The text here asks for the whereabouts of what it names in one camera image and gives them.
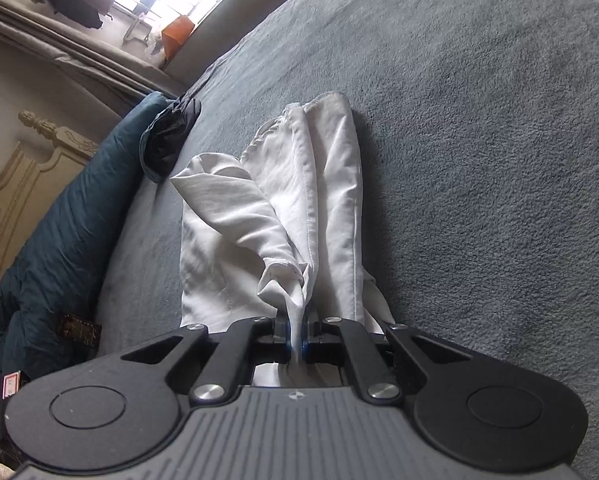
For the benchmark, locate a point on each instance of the black mesh garment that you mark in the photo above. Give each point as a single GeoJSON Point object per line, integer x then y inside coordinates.
{"type": "Point", "coordinates": [167, 145]}

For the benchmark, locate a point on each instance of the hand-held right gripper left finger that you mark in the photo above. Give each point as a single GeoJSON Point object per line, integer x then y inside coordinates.
{"type": "Point", "coordinates": [282, 340]}

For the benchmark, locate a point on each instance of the orange bag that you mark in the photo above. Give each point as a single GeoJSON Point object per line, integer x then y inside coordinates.
{"type": "Point", "coordinates": [177, 35]}

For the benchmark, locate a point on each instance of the dark pillow label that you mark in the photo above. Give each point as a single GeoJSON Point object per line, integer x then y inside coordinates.
{"type": "Point", "coordinates": [79, 330]}

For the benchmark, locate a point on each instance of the hanging dark garment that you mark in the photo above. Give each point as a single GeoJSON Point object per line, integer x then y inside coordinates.
{"type": "Point", "coordinates": [74, 10]}

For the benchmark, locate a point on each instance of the grey bed blanket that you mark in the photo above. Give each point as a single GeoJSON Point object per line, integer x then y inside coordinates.
{"type": "Point", "coordinates": [479, 160]}

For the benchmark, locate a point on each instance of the metal window rack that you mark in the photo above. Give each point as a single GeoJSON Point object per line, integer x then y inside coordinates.
{"type": "Point", "coordinates": [138, 25]}

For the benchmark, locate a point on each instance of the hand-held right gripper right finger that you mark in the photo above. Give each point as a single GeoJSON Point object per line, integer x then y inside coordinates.
{"type": "Point", "coordinates": [312, 342]}

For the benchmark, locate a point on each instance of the grey curtain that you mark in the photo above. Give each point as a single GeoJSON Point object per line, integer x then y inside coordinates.
{"type": "Point", "coordinates": [54, 45]}

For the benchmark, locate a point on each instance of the white button shirt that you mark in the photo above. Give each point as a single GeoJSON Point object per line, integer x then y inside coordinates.
{"type": "Point", "coordinates": [324, 200]}

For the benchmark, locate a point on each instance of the dark grey garment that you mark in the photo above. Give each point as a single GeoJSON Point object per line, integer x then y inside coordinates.
{"type": "Point", "coordinates": [189, 110]}

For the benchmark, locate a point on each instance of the teal pillow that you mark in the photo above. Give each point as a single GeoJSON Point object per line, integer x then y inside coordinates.
{"type": "Point", "coordinates": [54, 260]}

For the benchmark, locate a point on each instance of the white plastic bag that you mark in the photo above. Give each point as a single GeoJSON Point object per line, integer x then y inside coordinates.
{"type": "Point", "coordinates": [157, 42]}

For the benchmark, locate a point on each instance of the red and white tag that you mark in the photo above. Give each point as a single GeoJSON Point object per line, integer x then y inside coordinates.
{"type": "Point", "coordinates": [12, 386]}

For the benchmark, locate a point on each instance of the cream carved headboard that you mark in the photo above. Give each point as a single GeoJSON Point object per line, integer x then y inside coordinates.
{"type": "Point", "coordinates": [14, 195]}

